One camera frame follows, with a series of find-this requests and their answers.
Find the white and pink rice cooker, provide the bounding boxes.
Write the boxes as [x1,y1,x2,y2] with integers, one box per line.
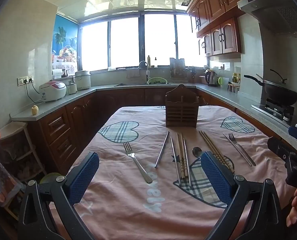
[39,81,67,103]

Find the wooden utensil holder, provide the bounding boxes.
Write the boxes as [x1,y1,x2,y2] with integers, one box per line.
[165,84,199,128]

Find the white corner shelf rack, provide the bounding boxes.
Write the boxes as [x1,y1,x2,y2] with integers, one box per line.
[0,122,48,221]

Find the chrome kitchen faucet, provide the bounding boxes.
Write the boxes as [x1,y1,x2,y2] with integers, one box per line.
[138,60,150,83]

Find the large kitchen window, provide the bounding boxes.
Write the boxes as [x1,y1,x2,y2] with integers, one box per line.
[79,11,209,72]

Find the steel range hood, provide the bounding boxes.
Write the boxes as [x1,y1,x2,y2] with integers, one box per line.
[237,0,297,35]

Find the green cup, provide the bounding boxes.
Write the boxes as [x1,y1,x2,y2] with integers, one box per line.
[217,77,229,89]

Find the light wooden chopstick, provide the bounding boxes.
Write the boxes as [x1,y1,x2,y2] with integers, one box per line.
[203,131,235,173]
[201,131,232,172]
[199,131,230,169]

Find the metal dish rack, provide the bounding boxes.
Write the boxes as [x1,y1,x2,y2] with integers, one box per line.
[169,57,196,82]

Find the small white cooking pot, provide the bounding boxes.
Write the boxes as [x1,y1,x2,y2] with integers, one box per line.
[66,83,78,95]

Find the kitchen sink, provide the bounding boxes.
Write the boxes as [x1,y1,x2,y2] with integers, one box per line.
[114,82,149,88]

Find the tropical fruit wall poster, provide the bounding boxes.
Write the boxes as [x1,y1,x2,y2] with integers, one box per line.
[51,13,79,70]

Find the green waste bowl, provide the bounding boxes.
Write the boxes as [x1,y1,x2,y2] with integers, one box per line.
[39,172,64,185]

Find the steel spoon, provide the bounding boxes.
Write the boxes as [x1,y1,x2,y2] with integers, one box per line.
[192,146,204,159]

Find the wooden base cabinets with counter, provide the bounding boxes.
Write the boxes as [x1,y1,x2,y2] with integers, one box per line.
[10,82,297,178]

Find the green colander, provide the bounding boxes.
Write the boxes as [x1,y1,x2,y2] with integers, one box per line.
[147,77,168,85]

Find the steel electric kettle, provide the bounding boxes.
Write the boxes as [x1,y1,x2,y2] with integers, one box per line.
[204,69,218,87]

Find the steel fork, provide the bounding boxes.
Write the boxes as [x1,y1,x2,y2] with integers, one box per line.
[123,142,153,184]
[223,133,256,167]

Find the gas stove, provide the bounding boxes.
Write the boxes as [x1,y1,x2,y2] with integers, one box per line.
[251,98,295,126]

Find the black wok with lid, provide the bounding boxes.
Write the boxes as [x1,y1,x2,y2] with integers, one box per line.
[244,68,297,106]

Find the black power cable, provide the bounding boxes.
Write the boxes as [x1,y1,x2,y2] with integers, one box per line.
[25,79,43,103]

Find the white wall socket strip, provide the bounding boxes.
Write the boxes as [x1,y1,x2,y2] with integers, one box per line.
[17,75,35,86]

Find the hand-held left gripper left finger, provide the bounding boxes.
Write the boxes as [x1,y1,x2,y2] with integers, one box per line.
[18,151,100,240]

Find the large white electric cooker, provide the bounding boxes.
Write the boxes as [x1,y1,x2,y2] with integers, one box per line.
[74,70,92,91]

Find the pink plaid-heart tablecloth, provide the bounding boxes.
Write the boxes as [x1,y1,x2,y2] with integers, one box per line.
[48,105,295,240]

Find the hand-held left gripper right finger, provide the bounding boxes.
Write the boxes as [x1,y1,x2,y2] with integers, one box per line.
[200,151,282,240]

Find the wooden upper cabinets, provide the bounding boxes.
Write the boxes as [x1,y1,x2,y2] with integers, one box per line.
[187,0,277,56]

